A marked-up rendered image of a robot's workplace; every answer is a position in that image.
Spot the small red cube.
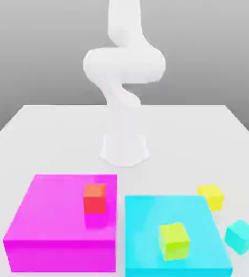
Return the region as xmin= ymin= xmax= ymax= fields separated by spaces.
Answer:
xmin=83 ymin=183 xmax=107 ymax=215

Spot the small yellow cube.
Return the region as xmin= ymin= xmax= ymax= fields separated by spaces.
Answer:
xmin=196 ymin=183 xmax=225 ymax=212

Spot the small lime green cube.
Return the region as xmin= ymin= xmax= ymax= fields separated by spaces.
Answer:
xmin=158 ymin=222 xmax=191 ymax=262

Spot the small turquoise cube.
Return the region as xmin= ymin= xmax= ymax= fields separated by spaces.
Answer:
xmin=224 ymin=219 xmax=249 ymax=256

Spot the large cyan box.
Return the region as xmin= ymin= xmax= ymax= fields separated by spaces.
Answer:
xmin=124 ymin=195 xmax=234 ymax=277

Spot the large magenta box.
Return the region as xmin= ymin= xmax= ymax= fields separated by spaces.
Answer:
xmin=2 ymin=174 xmax=118 ymax=273

